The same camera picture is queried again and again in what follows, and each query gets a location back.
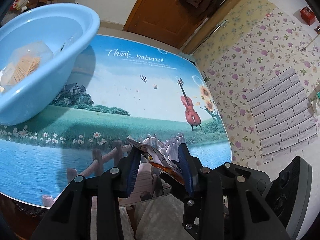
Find teal broom with dustpan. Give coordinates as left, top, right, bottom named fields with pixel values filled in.
left=178, top=19, right=228, bottom=63

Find light blue plastic basin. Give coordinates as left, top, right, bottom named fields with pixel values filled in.
left=1, top=3, right=100, bottom=126

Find clear box of toothpicks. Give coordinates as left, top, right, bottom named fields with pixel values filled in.
left=1, top=41, right=54, bottom=93

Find red plush doll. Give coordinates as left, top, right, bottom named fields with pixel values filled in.
left=11, top=0, right=29, bottom=12

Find brown wooden door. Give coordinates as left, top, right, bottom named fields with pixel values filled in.
left=124, top=0, right=224, bottom=49

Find red box on wall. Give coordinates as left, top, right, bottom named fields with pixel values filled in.
left=300, top=7, right=316, bottom=25

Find red white snack bag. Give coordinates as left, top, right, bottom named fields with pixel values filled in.
left=127, top=135, right=184, bottom=185

